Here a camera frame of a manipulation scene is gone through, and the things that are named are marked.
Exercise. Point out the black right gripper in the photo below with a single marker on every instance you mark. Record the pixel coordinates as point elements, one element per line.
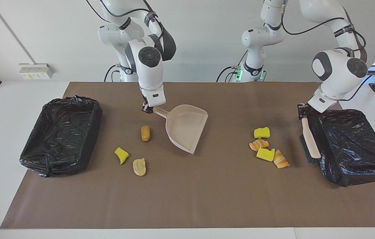
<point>148,108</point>

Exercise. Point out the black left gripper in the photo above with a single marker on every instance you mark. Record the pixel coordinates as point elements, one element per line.
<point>308,112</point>

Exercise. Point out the orange striped croissant piece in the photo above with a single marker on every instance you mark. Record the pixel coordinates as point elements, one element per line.
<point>258,144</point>
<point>281,159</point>

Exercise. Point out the yellow notched sponge piece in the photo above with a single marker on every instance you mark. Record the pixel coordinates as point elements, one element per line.
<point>265,154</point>

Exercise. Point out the pale bread piece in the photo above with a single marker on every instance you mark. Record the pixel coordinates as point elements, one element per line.
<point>139,167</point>

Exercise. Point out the brown table mat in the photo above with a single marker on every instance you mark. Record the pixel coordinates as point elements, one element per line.
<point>224,205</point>

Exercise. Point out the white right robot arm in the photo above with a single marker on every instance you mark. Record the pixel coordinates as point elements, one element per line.
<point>147,76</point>

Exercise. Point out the beige plastic dustpan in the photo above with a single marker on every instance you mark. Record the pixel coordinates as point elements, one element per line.
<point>184,129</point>

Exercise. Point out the black bag lined bin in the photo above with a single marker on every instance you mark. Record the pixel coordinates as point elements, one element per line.
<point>61,136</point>
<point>350,142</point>

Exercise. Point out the thin diagonal wall conduit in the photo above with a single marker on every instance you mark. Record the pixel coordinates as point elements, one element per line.
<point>11,31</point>

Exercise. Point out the brown oval bread roll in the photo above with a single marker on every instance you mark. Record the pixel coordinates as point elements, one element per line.
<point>145,133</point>

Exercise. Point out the small yellow sponge wedge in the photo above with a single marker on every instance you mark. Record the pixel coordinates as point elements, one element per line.
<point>121,155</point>

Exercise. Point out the beige hand brush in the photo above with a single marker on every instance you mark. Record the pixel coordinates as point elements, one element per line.
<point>310,139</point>

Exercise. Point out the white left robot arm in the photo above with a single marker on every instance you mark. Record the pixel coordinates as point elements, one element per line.
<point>336,73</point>

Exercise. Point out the yellow rectangular sponge piece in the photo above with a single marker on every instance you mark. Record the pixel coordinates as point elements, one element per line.
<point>262,132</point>

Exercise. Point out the white wall socket box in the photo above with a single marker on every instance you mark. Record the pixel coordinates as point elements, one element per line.
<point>36,68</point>

